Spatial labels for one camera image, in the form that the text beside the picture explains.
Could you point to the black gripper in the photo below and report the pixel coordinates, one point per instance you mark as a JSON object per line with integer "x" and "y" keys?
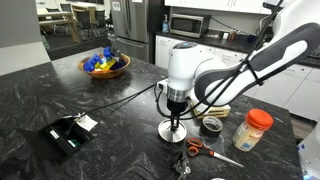
{"x": 176, "y": 107}

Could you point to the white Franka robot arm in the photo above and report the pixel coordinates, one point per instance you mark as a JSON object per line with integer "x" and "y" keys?
{"x": 186, "y": 66}

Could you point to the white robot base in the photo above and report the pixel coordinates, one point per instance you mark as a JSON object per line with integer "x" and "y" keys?
{"x": 310, "y": 156}

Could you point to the cream jar orange lid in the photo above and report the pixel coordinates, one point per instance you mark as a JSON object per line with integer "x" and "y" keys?
{"x": 251, "y": 133}

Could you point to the black tape roll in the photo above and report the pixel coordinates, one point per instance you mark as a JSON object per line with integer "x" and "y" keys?
{"x": 211, "y": 128}

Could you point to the white power strip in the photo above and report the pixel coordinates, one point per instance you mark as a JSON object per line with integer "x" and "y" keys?
{"x": 162, "y": 86}

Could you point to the black metal clip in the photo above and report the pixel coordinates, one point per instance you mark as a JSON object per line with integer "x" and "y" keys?
{"x": 181, "y": 164}

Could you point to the pale wooden block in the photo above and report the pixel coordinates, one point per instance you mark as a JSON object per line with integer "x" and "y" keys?
{"x": 216, "y": 111}

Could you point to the dark toy block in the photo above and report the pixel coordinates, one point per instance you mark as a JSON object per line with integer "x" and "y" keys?
{"x": 117, "y": 65}

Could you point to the wooden bowl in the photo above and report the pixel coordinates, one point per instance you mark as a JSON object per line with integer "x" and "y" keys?
{"x": 103, "y": 74}

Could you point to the white paper tag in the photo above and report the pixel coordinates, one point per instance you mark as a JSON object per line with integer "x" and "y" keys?
{"x": 87, "y": 122}

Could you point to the yellow toy block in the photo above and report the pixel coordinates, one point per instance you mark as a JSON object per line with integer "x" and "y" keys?
{"x": 106, "y": 64}

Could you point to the blue toy block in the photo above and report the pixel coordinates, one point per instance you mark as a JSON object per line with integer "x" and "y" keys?
{"x": 107, "y": 52}
{"x": 90, "y": 63}

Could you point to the blue soap bottle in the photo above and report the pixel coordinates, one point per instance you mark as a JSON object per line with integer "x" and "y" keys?
{"x": 165, "y": 25}

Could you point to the silver microwave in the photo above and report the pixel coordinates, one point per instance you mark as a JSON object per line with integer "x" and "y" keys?
{"x": 189, "y": 25}

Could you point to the stainless steel fridge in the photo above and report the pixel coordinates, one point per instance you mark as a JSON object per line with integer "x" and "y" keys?
{"x": 131, "y": 26}

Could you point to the white upper cabinets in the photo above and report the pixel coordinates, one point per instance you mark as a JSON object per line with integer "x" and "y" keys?
{"x": 213, "y": 5}

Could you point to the black meeting chair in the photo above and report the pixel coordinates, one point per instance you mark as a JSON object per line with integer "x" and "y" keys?
{"x": 85, "y": 20}

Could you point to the long wooden table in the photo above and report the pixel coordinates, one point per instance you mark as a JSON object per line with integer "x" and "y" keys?
{"x": 55, "y": 18}

